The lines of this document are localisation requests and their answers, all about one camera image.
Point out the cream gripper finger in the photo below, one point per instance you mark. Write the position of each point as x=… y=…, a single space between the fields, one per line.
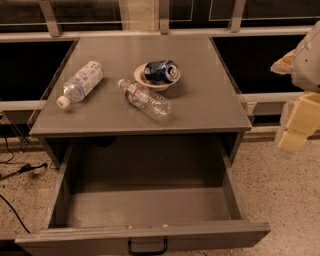
x=284 y=65
x=300 y=120

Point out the clear bottle red label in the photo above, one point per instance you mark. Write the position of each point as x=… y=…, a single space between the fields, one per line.
x=147 y=100

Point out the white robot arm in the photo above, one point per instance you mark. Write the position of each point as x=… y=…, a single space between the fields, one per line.
x=306 y=63

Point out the water bottle white label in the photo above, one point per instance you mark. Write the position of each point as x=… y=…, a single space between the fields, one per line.
x=76 y=88

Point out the open grey top drawer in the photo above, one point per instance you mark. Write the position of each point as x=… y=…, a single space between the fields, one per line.
x=144 y=188

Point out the crushed blue soda can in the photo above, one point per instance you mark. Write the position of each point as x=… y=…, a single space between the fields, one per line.
x=165 y=71

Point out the white bowl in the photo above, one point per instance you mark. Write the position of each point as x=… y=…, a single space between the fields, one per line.
x=140 y=77

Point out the metal window railing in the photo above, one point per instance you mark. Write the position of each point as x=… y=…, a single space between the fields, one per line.
x=60 y=19

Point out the black drawer handle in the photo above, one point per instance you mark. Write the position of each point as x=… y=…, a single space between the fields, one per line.
x=153 y=248

